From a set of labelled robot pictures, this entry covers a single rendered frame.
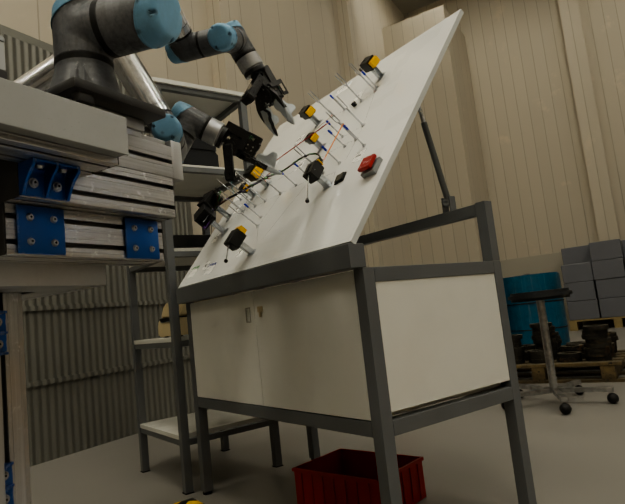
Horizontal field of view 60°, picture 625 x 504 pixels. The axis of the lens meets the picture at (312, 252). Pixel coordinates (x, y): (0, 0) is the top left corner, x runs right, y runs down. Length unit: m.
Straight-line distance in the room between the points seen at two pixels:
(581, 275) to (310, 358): 7.95
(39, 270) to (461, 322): 1.14
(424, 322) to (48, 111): 1.08
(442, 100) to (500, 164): 1.82
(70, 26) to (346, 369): 1.04
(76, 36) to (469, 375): 1.33
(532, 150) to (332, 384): 9.45
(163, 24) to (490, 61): 10.42
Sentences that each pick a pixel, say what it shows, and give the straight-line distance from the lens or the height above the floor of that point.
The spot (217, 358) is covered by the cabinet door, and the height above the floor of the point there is 0.56.
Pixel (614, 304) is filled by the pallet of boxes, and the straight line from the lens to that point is 9.35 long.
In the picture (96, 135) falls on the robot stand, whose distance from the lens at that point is 0.98.
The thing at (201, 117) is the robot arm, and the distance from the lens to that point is 1.64.
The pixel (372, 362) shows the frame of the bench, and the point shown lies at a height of 0.55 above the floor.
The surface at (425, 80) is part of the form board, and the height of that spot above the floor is 1.38.
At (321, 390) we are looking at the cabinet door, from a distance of 1.62.
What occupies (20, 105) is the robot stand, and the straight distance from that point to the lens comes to 0.92.
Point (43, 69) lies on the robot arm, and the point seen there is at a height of 1.45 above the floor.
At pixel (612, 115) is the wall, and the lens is 10.78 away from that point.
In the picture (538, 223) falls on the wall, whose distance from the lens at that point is 10.55.
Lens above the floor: 0.69
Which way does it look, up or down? 7 degrees up
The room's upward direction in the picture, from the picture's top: 6 degrees counter-clockwise
